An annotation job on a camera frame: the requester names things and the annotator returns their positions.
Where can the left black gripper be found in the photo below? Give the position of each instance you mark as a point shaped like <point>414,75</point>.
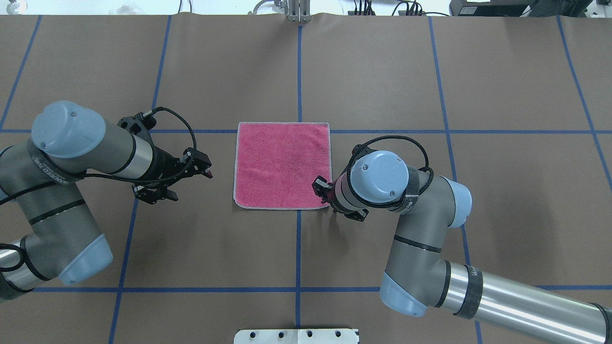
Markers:
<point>164,165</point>

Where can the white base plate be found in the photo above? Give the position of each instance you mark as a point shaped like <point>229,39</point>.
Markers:
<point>298,336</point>

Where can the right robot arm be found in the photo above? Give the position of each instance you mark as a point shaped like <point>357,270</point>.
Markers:
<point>416,277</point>

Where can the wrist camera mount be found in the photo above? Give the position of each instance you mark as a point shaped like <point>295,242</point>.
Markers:
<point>359,215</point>
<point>139,125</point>

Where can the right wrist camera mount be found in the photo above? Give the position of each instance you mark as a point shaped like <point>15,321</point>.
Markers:
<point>359,215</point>

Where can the pink and grey towel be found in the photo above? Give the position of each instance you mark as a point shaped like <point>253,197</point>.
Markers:
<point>276,163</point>

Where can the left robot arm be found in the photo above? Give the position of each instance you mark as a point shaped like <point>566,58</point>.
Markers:
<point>69,143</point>

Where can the aluminium frame post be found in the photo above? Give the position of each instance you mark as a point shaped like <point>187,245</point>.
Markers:
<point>298,11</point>

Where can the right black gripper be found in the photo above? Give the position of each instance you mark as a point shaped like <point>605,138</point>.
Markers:
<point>321,185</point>

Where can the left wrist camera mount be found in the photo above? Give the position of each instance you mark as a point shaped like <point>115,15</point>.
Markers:
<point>139,125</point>

